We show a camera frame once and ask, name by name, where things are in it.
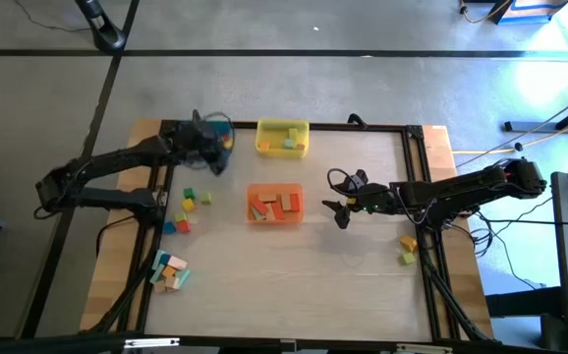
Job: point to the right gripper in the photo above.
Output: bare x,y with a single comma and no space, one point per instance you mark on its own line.
372,199

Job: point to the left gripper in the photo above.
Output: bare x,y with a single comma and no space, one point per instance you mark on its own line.
193,142

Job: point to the light green wooden cube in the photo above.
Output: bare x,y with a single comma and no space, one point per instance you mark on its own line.
206,197
181,217

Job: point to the dark green wooden cube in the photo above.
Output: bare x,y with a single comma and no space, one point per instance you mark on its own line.
189,193

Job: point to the red plank block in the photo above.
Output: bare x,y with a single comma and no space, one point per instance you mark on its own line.
258,205
295,201
277,210

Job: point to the yellow wooden cube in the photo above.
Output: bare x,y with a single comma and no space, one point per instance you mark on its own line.
188,205

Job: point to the orange small block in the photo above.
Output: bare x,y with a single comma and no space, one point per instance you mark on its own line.
264,145

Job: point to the tan plank block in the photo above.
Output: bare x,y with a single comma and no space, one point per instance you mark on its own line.
286,201
269,213
266,196

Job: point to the teal plank block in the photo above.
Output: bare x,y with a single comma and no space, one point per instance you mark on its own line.
256,215

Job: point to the red wooden cube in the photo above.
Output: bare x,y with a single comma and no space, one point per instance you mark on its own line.
184,226

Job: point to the teal small block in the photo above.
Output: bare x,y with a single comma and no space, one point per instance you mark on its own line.
289,143

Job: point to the blue wooden cube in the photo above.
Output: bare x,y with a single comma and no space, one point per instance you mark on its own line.
169,227

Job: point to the green small block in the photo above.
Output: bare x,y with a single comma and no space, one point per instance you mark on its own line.
293,133

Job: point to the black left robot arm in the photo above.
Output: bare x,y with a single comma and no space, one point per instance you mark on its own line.
127,155

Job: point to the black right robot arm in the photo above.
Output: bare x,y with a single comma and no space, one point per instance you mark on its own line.
461,186

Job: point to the blue plastic bin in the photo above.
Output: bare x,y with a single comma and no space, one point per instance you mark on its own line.
221,128

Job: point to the orange plastic bin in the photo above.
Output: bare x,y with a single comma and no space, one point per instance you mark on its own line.
252,189

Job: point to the black clamp knob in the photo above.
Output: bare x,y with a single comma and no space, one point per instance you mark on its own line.
195,116

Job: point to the yellow plastic bin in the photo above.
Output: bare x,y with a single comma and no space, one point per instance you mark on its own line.
274,132

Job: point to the orange wooden cube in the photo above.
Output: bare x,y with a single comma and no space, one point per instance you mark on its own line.
408,243

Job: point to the pink wooden block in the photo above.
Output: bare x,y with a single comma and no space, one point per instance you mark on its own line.
177,262

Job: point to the dark blue wooden block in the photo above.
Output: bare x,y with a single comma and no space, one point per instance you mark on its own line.
165,258

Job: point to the teal wooden block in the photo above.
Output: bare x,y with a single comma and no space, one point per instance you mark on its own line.
184,278
157,259
155,277

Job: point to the orange wooden block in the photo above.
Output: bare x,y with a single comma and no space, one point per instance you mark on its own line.
168,271

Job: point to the beige wooden block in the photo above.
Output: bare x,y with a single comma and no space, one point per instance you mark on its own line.
171,283

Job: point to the black stand foot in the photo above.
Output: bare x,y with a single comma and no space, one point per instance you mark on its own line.
104,34

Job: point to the black cart leg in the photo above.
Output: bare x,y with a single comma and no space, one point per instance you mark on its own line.
525,301

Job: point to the grey floor bar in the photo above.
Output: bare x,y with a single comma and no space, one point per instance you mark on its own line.
549,127

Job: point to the black table frame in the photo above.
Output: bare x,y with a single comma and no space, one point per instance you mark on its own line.
333,126

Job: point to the silver bracket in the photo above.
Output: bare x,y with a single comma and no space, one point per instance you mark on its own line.
424,349
151,342

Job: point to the black frame bar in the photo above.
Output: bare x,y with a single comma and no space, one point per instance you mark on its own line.
68,346

